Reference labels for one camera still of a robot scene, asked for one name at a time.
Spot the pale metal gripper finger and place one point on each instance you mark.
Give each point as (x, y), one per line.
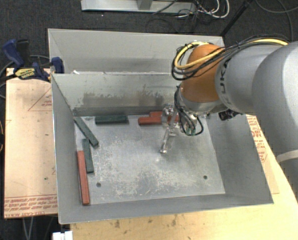
(174, 126)
(167, 124)

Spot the red-brown flat block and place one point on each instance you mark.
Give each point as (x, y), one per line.
(156, 114)
(149, 120)
(83, 179)

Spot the grey metal bin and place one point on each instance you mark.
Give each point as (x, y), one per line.
(144, 169)

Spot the dark green flat block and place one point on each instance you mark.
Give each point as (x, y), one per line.
(111, 119)
(86, 132)
(88, 156)

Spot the brown cardboard board, red print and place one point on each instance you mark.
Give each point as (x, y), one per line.
(29, 139)

